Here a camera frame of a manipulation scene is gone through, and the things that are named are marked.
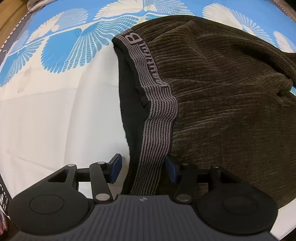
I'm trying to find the dark brown corduroy pants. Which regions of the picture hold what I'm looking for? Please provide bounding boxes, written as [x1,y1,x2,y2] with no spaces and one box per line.
[112,16,295,207]

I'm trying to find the wooden bed headboard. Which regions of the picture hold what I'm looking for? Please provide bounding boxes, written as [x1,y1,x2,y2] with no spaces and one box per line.
[0,0,28,46]

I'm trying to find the blue white patterned bedsheet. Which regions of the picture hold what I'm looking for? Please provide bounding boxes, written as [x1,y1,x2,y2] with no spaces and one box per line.
[1,1,295,240]

